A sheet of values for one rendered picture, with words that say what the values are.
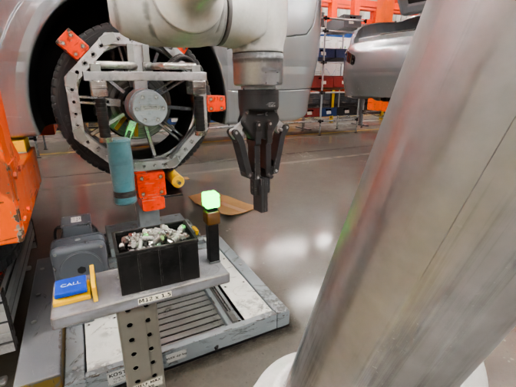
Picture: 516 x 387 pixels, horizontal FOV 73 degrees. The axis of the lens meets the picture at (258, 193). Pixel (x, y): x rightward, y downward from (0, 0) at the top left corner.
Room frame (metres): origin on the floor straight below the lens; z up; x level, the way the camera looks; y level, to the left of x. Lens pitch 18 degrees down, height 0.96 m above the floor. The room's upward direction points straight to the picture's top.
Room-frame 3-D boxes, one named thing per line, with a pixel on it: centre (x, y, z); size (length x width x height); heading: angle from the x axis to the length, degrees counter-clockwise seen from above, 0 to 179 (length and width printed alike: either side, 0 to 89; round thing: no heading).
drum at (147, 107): (1.42, 0.45, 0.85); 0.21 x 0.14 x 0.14; 27
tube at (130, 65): (1.33, 0.51, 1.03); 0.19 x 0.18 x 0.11; 27
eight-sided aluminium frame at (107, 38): (1.48, 0.48, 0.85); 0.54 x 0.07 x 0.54; 117
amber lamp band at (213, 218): (0.90, 0.13, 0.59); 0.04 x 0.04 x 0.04; 27
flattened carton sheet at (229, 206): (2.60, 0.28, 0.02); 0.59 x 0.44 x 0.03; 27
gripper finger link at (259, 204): (0.65, 0.00, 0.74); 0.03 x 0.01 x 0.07; 34
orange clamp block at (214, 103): (1.63, 0.20, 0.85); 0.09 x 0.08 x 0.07; 117
